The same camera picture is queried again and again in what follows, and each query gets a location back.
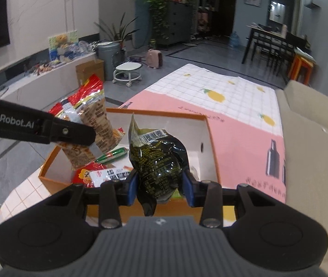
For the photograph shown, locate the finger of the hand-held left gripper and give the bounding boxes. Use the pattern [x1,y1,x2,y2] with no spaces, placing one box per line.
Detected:
[43,117,97,148]

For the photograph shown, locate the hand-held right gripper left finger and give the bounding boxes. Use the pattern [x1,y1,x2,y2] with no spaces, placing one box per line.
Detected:
[41,176,138,229]

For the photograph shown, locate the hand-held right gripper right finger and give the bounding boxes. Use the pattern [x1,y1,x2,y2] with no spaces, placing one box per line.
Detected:
[181,173,286,228]

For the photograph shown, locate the white snack packet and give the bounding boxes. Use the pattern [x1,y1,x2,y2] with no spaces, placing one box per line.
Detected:
[89,166,134,189]

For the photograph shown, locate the red striped snack packet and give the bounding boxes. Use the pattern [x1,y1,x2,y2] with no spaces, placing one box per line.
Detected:
[49,73,117,171]

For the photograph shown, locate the black snack packet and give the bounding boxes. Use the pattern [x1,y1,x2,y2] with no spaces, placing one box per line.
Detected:
[128,112,188,217]

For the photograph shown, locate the green sausage stick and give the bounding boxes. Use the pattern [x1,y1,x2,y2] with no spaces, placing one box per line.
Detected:
[95,148,128,163]

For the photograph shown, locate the large red snack packet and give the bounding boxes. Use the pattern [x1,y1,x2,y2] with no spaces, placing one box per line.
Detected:
[72,162,107,188]

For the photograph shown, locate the orange cardboard box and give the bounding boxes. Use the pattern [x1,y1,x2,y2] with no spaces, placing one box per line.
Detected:
[39,108,236,228]

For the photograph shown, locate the white television cabinet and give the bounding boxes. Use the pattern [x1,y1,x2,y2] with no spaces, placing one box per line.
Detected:
[0,50,101,110]

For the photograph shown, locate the row of small figurines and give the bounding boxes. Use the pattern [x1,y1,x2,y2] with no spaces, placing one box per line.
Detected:
[24,60,59,76]

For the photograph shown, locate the brown cardboard carton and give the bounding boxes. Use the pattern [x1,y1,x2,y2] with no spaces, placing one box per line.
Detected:
[75,58,105,88]

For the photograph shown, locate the grey trash bin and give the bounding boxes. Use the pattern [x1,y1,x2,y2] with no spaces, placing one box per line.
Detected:
[96,42,122,78]

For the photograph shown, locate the white round rolling stool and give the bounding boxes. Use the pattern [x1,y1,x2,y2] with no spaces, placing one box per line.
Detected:
[113,63,143,87]

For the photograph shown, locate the teddy bear picture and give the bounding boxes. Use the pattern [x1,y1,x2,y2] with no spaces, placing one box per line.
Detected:
[48,30,79,64]

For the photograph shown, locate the long-leaved potted plant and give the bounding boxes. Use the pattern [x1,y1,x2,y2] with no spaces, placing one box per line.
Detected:
[93,12,140,48]

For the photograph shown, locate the pink space heater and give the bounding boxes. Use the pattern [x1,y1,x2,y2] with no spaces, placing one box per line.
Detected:
[147,49,164,70]

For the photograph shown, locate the beige sofa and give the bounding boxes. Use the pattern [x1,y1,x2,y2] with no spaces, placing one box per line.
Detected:
[276,79,328,277]

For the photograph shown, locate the climbing green plant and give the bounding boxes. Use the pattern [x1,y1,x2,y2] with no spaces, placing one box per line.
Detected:
[144,0,182,39]

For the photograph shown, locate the dark drawer cabinet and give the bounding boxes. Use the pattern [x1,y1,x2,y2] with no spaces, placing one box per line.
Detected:
[165,0,195,45]

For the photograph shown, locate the blue water jug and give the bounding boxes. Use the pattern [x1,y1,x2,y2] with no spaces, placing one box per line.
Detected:
[228,32,242,49]

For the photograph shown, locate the black dining chair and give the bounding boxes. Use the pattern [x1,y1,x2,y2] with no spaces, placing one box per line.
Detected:
[268,32,300,75]
[253,35,286,67]

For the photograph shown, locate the orange stool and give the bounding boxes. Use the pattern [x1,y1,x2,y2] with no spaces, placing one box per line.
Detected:
[288,55,316,85]

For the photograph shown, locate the black dining table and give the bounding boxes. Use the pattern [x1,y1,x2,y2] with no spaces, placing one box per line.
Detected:
[241,23,290,64]

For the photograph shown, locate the stack of papers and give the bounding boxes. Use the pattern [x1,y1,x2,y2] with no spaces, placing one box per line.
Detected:
[294,48,317,64]

